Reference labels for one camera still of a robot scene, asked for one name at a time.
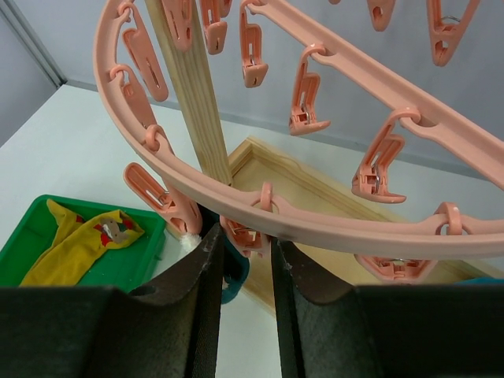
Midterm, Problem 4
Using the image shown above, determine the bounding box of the pink round clip hanger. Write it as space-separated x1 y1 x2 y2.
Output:
93 1 503 284

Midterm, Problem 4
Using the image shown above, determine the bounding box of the teal cloth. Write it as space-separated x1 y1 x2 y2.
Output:
456 277 504 285

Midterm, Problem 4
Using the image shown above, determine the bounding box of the green reindeer sock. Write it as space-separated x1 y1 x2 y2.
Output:
179 205 218 257
221 246 250 304

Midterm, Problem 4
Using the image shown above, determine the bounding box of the yellow sock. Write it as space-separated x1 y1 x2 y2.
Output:
20 199 144 287

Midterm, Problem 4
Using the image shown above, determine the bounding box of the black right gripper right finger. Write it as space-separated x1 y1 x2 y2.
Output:
271 240 503 377

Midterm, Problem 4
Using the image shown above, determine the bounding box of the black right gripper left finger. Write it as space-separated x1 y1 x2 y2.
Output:
1 225 224 377

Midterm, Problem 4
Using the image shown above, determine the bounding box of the green plastic tray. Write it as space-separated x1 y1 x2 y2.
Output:
1 195 166 291

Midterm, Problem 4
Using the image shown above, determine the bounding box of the wooden hanger rack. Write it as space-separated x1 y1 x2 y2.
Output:
143 0 504 316

